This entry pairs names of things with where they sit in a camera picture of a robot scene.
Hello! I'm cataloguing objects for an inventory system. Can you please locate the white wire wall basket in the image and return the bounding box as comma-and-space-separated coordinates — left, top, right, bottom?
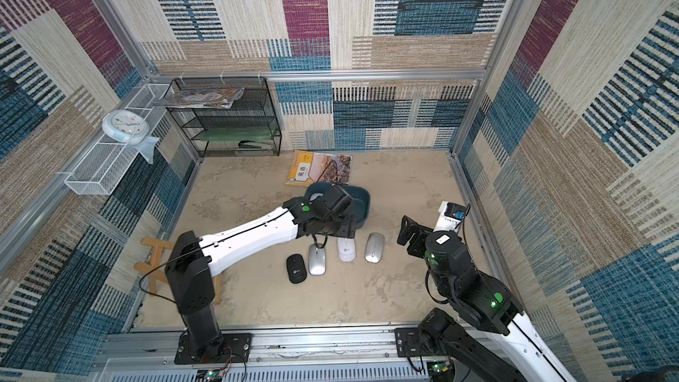
65, 83, 169, 196

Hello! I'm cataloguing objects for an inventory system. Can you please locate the silver slim computer mouse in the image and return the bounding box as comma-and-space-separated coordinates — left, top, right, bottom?
309, 245, 326, 276

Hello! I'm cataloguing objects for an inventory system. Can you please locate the wooden stand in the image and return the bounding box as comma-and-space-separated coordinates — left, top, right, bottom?
134, 232, 217, 312

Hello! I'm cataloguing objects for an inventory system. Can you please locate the magazine on shelf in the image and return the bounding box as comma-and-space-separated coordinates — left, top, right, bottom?
152, 88, 245, 109

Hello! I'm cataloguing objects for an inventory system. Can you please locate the white logo computer mouse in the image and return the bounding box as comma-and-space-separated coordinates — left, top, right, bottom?
337, 238, 356, 263

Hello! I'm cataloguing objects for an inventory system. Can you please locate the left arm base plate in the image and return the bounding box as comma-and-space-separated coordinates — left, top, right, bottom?
174, 331, 253, 365

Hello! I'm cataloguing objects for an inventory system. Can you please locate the black computer mouse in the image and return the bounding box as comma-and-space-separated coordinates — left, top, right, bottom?
286, 254, 308, 285

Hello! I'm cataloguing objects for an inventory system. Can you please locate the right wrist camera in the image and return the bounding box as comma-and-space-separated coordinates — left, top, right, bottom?
434, 201, 470, 233

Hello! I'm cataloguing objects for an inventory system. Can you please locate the black stapler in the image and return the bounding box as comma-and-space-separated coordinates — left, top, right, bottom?
238, 141, 274, 150

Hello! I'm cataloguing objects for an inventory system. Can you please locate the silver grey computer mouse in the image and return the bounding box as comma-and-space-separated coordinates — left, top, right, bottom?
364, 232, 385, 264

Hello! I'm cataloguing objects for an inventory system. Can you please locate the white round clock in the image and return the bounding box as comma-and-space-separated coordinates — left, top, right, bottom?
102, 110, 150, 145

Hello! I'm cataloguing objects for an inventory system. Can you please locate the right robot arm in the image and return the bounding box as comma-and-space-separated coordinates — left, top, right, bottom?
397, 217, 573, 381

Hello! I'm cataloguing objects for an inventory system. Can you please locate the yellow English textbook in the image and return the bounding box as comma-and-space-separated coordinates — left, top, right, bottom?
286, 150, 352, 187

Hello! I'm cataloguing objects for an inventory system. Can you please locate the black mesh desk shelf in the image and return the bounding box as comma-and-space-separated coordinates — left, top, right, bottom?
168, 77, 282, 158

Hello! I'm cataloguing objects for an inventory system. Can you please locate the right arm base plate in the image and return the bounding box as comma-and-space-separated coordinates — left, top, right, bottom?
394, 327, 440, 358

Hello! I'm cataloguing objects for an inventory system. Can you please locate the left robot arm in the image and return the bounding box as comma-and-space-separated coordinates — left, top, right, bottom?
164, 183, 370, 364

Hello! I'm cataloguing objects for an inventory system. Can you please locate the teal plastic storage box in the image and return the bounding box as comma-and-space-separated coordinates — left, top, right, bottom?
304, 181, 371, 229

